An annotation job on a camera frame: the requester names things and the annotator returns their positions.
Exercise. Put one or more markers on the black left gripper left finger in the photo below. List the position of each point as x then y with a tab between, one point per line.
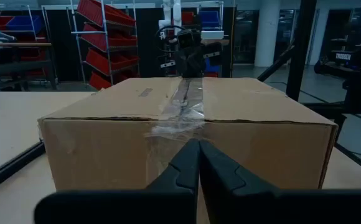
168	202

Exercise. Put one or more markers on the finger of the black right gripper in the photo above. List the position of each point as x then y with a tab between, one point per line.
199	71
188	71

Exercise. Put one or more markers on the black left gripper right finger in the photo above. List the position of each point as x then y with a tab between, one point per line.
246	205

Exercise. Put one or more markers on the brown cardboard box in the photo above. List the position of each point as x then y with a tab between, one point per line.
105	149

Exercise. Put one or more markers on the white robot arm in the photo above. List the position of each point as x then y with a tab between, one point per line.
176	12

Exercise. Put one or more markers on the black background robot arm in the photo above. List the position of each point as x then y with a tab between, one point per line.
354	77

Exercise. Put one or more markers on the white tray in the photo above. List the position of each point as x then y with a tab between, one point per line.
212	35

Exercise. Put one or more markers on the blue storage bin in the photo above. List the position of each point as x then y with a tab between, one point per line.
23	23
210	18

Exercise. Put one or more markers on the clear packing tape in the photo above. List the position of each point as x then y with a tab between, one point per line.
183	118

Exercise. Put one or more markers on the white round column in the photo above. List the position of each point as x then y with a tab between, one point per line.
267	34

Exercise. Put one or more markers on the light wooden desk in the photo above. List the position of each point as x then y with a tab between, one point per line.
12	124

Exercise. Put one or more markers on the grey shelf unit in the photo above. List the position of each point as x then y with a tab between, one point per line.
15	44

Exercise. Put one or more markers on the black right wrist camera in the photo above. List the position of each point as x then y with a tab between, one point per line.
185	39

